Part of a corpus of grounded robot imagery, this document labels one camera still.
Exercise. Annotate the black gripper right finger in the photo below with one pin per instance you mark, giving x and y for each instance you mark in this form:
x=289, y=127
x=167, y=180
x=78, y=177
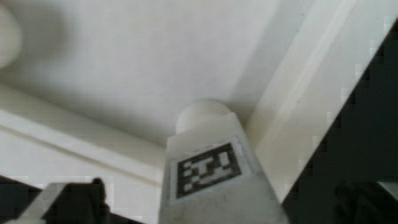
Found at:
x=366, y=203

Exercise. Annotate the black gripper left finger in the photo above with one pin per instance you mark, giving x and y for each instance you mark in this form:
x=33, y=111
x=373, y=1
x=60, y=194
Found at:
x=67, y=204

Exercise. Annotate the white table leg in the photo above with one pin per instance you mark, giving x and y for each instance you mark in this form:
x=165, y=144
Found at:
x=216, y=190

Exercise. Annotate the white square tabletop part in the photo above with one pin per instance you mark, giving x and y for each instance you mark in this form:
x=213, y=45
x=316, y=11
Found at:
x=112, y=61

